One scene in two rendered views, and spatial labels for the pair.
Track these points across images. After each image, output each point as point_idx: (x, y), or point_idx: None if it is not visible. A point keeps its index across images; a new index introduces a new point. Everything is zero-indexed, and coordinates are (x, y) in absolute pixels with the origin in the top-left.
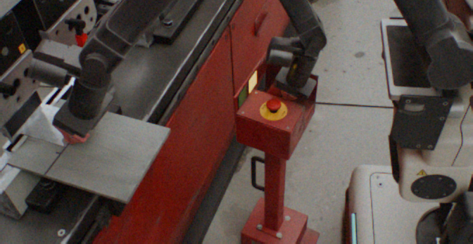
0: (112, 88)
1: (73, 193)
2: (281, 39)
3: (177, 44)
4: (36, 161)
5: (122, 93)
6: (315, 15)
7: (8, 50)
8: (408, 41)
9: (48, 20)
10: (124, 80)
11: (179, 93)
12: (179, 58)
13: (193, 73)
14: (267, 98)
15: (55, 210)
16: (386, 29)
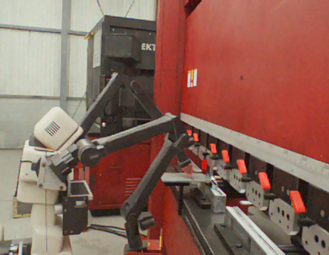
0: (213, 209)
1: (189, 195)
2: (146, 215)
3: (211, 230)
4: (194, 174)
5: (209, 212)
6: (130, 201)
7: (204, 141)
8: (77, 191)
9: (208, 147)
10: (215, 215)
11: (194, 234)
12: (202, 225)
13: (198, 243)
14: (149, 247)
15: (189, 193)
16: (89, 193)
